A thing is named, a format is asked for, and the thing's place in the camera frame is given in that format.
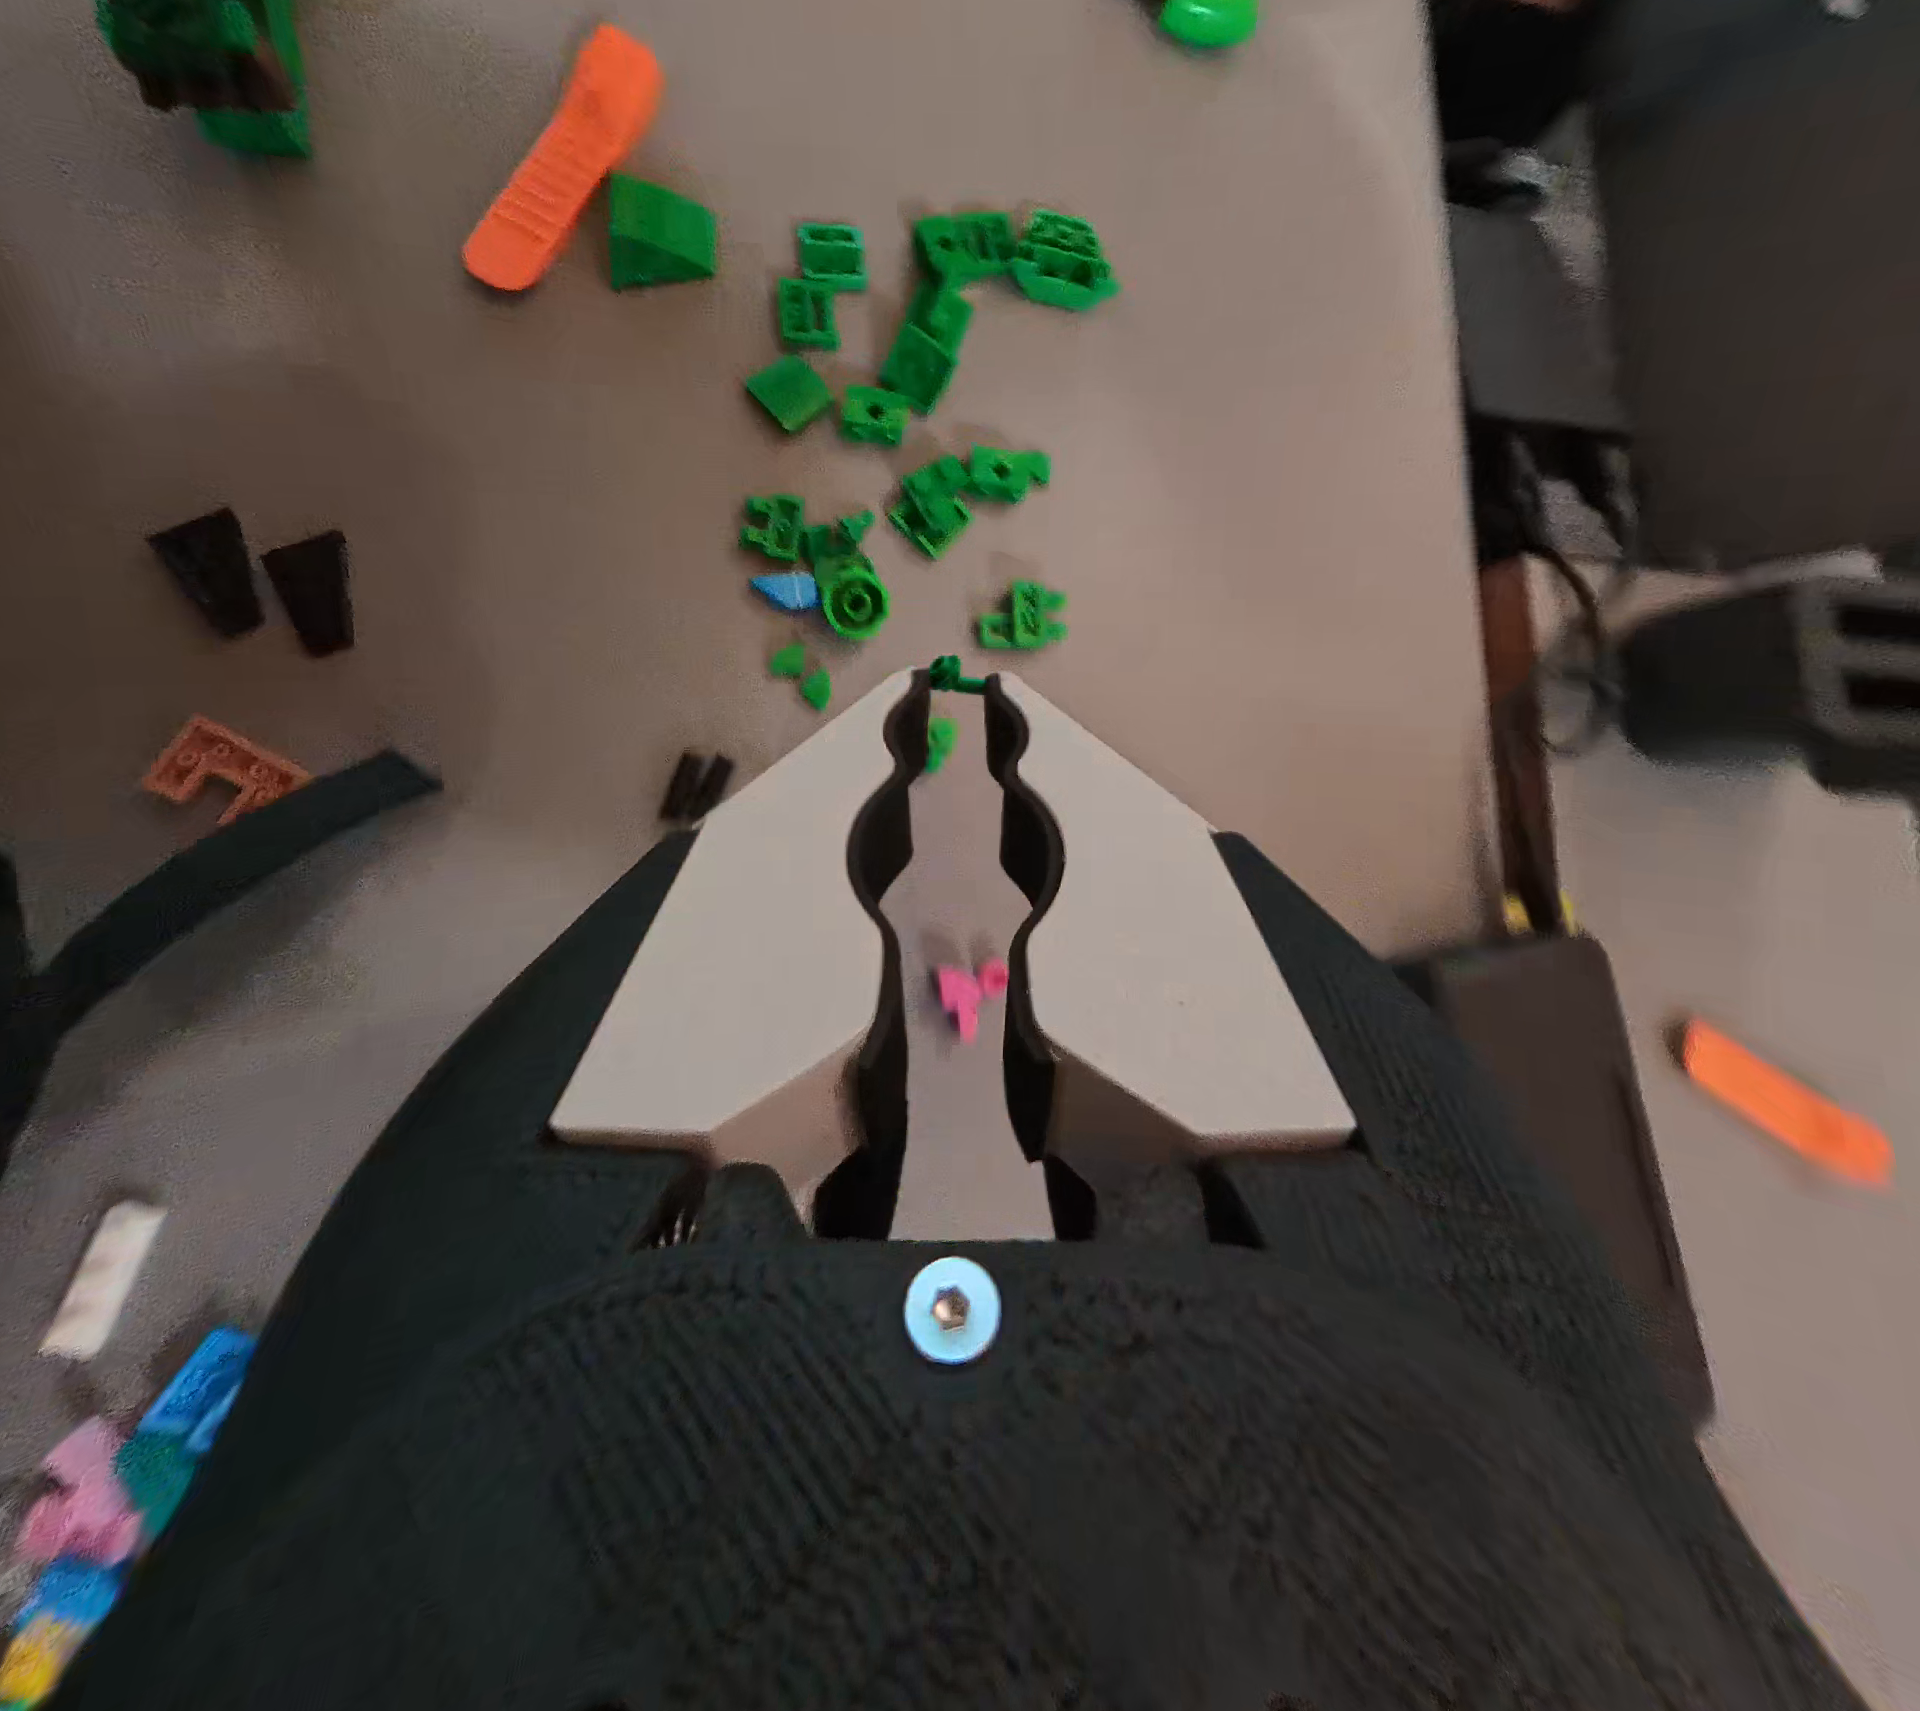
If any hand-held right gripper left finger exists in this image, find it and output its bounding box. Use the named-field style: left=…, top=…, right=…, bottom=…
left=550, top=669, right=921, bottom=1240

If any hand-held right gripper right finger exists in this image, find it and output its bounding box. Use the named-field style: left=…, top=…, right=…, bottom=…
left=982, top=673, right=1356, bottom=1240

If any pile of green bricks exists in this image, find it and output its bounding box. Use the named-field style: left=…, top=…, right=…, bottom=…
left=739, top=209, right=1122, bottom=717

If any pile of colourful bricks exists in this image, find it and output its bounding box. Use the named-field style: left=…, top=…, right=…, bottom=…
left=0, top=1324, right=261, bottom=1711

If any grey desk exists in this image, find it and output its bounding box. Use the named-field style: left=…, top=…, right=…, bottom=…
left=0, top=0, right=1920, bottom=1711

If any black power bank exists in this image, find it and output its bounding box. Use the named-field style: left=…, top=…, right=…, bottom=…
left=1394, top=938, right=1720, bottom=1428

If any brown plate brick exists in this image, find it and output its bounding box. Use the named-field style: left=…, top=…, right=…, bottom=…
left=142, top=717, right=313, bottom=828

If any small orange brick separator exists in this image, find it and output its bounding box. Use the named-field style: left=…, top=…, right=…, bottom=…
left=1677, top=1018, right=1897, bottom=1188

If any grey charger dock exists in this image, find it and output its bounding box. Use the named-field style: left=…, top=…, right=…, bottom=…
left=1621, top=573, right=1920, bottom=814

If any white plate brick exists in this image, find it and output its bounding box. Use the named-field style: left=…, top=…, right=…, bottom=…
left=36, top=1198, right=169, bottom=1360

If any green slope brick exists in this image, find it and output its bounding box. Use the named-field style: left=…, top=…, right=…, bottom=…
left=607, top=175, right=721, bottom=293

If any large orange brick separator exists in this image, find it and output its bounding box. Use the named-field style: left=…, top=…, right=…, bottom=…
left=463, top=25, right=666, bottom=293

